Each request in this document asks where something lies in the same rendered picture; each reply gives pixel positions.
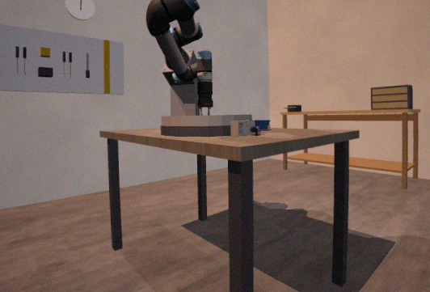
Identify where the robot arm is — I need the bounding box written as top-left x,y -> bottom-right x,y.
146,0 -> 213,86

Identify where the blue crate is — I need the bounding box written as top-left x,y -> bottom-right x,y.
253,120 -> 270,129

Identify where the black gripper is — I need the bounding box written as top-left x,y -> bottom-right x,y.
197,72 -> 213,116

